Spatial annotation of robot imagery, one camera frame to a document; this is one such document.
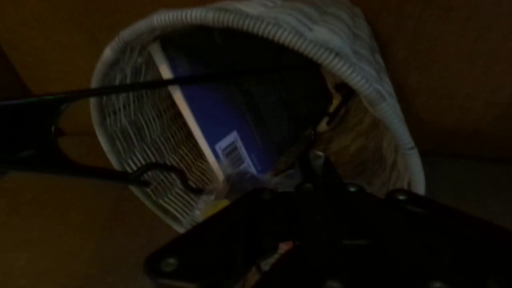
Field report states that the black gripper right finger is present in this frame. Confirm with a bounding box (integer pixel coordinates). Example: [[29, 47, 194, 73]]
[[296, 149, 512, 288]]

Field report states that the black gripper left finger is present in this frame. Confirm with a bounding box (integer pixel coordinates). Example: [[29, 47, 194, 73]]
[[143, 185, 317, 288]]

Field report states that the white wicker basket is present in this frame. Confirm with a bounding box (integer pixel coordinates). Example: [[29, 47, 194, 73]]
[[88, 0, 428, 236]]

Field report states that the brown fabric couch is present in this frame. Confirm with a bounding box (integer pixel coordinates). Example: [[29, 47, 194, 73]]
[[0, 0, 512, 288]]

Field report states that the brown fuzzy item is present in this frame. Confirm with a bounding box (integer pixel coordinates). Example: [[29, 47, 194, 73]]
[[319, 101, 408, 196]]

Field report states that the blue box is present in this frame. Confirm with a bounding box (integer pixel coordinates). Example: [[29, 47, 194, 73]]
[[148, 31, 328, 189]]

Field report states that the black clothes hanger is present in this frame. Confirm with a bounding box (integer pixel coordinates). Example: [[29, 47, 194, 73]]
[[0, 66, 343, 197]]

